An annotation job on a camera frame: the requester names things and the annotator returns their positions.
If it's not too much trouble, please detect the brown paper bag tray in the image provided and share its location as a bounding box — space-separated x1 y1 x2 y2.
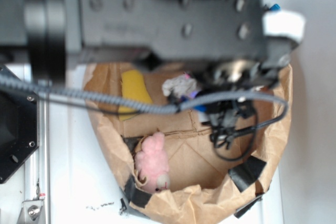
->
82 61 293 224

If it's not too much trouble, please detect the yellow sponge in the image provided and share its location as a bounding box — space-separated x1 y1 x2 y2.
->
118 70 153 121

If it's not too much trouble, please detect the grey braided cable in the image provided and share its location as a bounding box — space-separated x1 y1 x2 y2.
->
0 73 289 116

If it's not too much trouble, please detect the black thin cable bundle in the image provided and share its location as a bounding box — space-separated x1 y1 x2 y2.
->
167 84 289 162

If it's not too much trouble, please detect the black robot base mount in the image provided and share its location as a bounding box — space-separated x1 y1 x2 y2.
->
1 86 38 184

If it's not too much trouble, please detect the pink plush toy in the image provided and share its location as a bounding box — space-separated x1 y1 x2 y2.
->
134 132 170 194

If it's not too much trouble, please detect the aluminium extrusion rail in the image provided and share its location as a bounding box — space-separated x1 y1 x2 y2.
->
15 63 52 224

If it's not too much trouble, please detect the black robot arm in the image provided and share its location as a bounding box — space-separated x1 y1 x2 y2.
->
1 0 306 83

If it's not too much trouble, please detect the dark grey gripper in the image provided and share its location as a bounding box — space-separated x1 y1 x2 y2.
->
65 0 291 69

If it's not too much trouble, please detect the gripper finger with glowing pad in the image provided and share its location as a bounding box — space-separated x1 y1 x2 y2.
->
263 10 306 44

